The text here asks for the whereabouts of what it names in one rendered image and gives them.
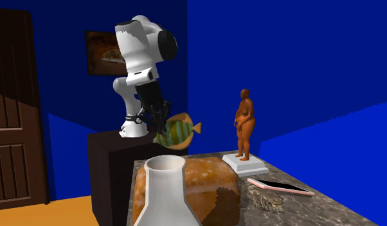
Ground dark framed wall picture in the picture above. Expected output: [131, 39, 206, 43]
[85, 30, 129, 76]

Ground green striped orange fish toy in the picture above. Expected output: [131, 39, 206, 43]
[152, 112, 203, 151]

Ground pink tablet black screen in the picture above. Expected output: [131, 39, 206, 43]
[247, 177, 316, 197]

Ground white vase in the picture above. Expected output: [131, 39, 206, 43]
[133, 155, 203, 226]

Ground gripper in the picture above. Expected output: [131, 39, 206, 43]
[134, 80, 172, 136]

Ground dark brown wooden door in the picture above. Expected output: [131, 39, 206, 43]
[0, 7, 51, 211]

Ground brown bread loaf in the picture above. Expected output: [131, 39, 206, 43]
[132, 157, 241, 226]

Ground grey brown rock lump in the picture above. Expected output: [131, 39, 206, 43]
[246, 184, 285, 215]

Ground brown human figure white base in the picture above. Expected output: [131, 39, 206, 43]
[221, 88, 270, 178]

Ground dark robot stand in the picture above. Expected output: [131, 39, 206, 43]
[87, 128, 188, 226]

